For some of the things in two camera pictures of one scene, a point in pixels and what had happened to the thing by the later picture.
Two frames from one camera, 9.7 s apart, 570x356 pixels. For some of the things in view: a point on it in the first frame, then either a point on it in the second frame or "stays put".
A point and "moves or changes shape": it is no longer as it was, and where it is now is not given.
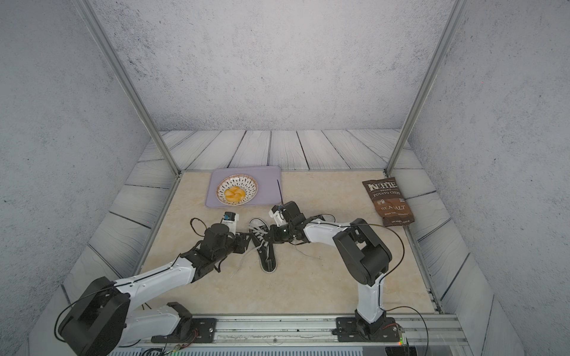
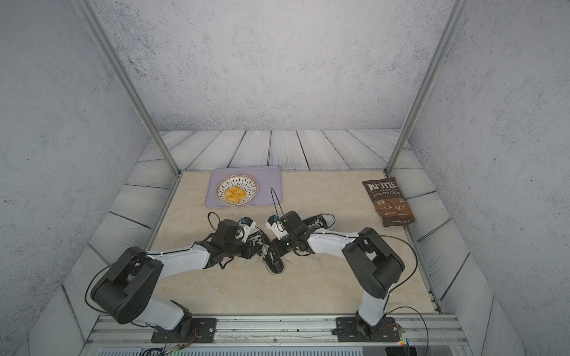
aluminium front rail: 310,335 stays put
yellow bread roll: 234,194 stays put
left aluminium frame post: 122,74 stays put
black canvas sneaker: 260,233 moves or changes shape
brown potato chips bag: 386,197 stays put
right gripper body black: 280,234 → 284,245
